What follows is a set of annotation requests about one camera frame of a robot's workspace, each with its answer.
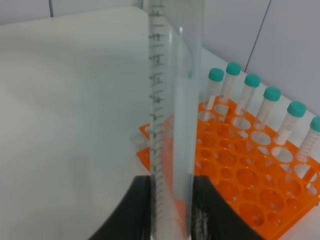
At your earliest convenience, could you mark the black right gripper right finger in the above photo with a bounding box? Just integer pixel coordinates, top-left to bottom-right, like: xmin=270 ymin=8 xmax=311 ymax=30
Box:
xmin=191 ymin=175 xmax=262 ymax=240

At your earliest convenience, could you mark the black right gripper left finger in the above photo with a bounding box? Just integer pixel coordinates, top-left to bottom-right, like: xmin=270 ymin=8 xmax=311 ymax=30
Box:
xmin=90 ymin=175 xmax=151 ymax=240

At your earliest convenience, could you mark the teal-capped test tube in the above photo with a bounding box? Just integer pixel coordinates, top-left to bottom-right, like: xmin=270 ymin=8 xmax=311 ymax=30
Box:
xmin=148 ymin=0 xmax=205 ymax=240

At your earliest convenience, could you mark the orange test tube rack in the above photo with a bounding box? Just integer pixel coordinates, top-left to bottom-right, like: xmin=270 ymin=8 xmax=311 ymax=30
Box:
xmin=136 ymin=98 xmax=320 ymax=239

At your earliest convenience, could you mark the back row tube five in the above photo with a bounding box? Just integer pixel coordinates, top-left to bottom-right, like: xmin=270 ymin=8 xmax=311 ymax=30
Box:
xmin=295 ymin=116 xmax=320 ymax=163

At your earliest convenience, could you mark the back row tube four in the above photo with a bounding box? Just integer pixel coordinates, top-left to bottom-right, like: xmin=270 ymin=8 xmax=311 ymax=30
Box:
xmin=274 ymin=101 xmax=307 ymax=146

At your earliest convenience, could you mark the back row tube three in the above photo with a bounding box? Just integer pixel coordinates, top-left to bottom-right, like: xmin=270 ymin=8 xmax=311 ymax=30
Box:
xmin=254 ymin=86 xmax=282 ymax=130

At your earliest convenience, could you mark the back row tube two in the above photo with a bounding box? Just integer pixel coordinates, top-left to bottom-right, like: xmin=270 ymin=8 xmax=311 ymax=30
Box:
xmin=235 ymin=73 xmax=261 ymax=116

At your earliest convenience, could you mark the front-left racked test tube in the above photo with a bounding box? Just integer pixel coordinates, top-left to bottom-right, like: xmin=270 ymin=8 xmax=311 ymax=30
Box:
xmin=202 ymin=68 xmax=224 ymax=122

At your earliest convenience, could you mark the back row tube one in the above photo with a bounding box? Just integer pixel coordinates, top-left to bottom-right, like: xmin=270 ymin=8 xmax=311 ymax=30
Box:
xmin=219 ymin=62 xmax=241 ymax=103

